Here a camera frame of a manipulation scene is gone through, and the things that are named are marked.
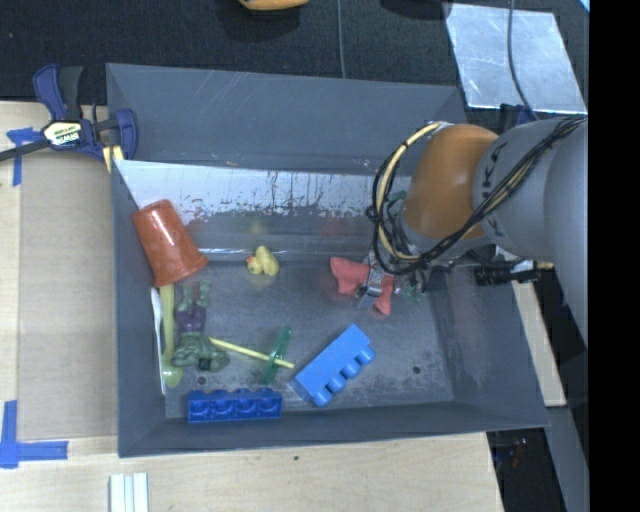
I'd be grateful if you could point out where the orange-red plastic cup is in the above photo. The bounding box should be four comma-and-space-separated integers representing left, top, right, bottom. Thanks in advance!
131, 198, 210, 289

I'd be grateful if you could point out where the black cylinder on white bracket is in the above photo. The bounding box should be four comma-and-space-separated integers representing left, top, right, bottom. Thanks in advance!
473, 258, 555, 288

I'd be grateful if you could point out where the dark blue building block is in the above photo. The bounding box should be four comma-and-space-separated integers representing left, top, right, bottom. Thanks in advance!
186, 386, 284, 425

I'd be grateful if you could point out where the grey metal bin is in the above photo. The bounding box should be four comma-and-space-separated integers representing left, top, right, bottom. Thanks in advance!
105, 62, 552, 459

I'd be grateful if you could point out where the yellow-green plastic spoon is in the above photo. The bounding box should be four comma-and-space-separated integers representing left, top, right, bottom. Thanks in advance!
159, 283, 186, 389

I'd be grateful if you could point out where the light blue building block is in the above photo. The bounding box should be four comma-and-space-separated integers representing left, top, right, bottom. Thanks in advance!
290, 323, 377, 408

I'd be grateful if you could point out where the green disc on yellow stick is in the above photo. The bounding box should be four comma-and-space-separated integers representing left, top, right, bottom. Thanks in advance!
208, 325, 296, 386

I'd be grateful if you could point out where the red bow-shaped toy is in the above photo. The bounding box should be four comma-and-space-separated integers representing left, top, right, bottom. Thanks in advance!
329, 256, 397, 317

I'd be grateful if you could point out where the green muscular toy figure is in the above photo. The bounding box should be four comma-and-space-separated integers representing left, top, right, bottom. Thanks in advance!
170, 279, 232, 373

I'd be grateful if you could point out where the yellow rubber duck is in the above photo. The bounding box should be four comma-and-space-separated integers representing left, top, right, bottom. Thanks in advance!
245, 245, 281, 278

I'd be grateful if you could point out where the white plastic strip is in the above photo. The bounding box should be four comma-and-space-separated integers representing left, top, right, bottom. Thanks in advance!
150, 286, 168, 397

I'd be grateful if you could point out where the pale wood board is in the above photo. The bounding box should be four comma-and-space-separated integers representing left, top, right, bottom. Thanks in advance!
16, 153, 121, 442

